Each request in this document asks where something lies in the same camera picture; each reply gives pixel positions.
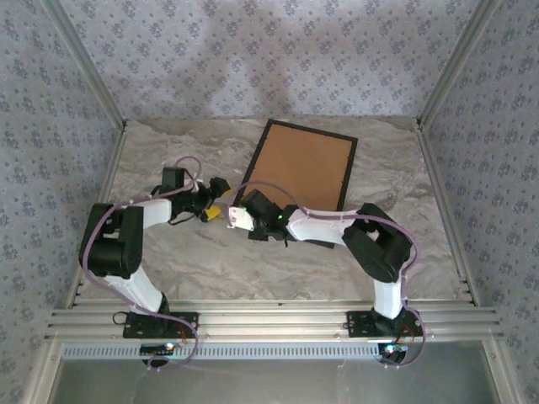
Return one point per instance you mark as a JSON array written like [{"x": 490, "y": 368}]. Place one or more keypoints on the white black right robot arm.
[{"x": 379, "y": 244}]

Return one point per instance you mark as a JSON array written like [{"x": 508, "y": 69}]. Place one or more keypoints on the grey metal panel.
[{"x": 273, "y": 383}]

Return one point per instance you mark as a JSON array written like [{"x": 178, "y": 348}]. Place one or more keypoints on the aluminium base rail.
[{"x": 273, "y": 320}]

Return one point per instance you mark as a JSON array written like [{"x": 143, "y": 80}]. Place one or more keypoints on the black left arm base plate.
[{"x": 189, "y": 317}]

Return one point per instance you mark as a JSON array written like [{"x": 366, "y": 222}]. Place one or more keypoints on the brown backing board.
[{"x": 303, "y": 168}]

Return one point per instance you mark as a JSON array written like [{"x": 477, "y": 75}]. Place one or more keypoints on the black picture frame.
[{"x": 312, "y": 129}]

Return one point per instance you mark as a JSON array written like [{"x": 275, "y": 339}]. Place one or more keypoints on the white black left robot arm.
[{"x": 113, "y": 244}]

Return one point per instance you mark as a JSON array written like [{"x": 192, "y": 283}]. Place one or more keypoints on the aluminium lower post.
[
  {"x": 42, "y": 374},
  {"x": 501, "y": 374}
]

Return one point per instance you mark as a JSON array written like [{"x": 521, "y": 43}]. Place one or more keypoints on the small controller board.
[
  {"x": 393, "y": 351},
  {"x": 153, "y": 348}
]

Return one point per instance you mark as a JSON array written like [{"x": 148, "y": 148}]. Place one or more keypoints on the aluminium side rail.
[
  {"x": 442, "y": 198},
  {"x": 108, "y": 177}
]

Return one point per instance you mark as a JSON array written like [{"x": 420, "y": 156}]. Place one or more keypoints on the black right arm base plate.
[{"x": 358, "y": 324}]

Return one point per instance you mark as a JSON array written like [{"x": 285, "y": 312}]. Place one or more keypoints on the aluminium upright post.
[
  {"x": 88, "y": 63},
  {"x": 455, "y": 63}
]

